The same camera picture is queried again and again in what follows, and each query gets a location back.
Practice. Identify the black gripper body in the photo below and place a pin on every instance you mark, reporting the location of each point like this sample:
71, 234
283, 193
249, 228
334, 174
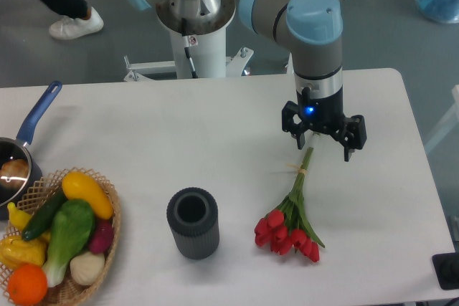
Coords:
324, 115

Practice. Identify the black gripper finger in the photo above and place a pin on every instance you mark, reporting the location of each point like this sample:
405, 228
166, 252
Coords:
296, 130
350, 133

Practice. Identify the red tulip bouquet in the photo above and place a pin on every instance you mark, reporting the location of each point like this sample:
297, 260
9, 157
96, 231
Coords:
287, 228

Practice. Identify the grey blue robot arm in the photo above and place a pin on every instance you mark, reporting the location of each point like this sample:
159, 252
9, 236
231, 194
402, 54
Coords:
309, 29

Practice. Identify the dark grey ribbed vase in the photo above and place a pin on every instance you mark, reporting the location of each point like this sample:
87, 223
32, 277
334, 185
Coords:
192, 215

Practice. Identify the black device at edge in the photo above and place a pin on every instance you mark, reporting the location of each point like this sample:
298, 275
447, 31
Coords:
446, 270

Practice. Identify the yellow squash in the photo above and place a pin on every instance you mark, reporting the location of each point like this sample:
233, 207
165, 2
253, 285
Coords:
77, 185

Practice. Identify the white sneaker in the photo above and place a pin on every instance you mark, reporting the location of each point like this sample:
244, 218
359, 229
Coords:
67, 28

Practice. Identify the green bok choy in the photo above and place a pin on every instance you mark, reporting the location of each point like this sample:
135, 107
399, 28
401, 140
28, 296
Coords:
70, 231

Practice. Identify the white garlic bulb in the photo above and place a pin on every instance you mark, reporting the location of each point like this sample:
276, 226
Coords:
86, 268

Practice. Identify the dark green cucumber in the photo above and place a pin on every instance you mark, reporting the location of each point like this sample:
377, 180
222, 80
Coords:
43, 217

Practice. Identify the brown bread roll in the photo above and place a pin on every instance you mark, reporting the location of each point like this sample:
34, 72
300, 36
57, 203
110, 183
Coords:
14, 174

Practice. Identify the woven wicker basket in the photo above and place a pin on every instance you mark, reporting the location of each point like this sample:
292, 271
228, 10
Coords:
68, 292

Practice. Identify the small yellow banana pepper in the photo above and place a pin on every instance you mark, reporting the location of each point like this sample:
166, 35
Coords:
18, 218

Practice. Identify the yellow gourd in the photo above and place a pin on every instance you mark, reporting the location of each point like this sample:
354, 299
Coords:
16, 252

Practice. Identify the orange fruit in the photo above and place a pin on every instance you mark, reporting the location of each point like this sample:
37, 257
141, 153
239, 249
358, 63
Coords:
27, 285

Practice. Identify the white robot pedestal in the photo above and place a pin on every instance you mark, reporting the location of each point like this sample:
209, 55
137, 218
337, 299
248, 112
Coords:
198, 35

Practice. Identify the blue handled saucepan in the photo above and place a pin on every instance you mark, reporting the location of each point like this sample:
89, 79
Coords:
17, 148

